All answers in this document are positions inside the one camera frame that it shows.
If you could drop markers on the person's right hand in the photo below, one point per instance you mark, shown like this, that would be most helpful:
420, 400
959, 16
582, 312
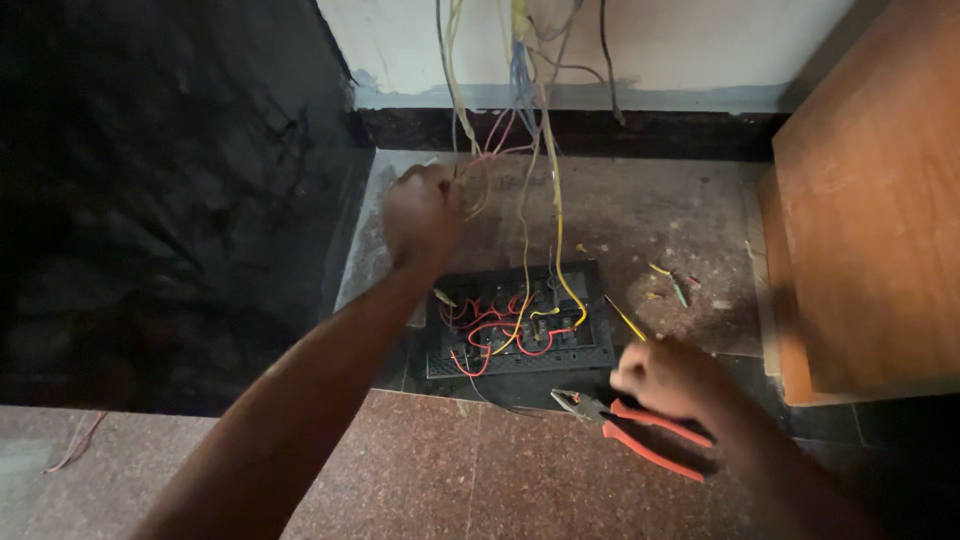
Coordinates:
664, 379

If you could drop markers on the person's left hand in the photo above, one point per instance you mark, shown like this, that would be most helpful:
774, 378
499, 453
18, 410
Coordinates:
421, 217

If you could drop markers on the person's right fingers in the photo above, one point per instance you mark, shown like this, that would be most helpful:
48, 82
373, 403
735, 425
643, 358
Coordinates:
628, 371

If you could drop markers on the black switch board panel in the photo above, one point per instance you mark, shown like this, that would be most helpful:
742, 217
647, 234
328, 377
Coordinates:
517, 322

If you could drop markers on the wooden cabinet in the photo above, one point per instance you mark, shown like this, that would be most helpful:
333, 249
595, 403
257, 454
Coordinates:
862, 210

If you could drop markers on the person's left fingers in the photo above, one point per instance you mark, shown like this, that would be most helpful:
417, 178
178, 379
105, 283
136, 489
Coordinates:
439, 184

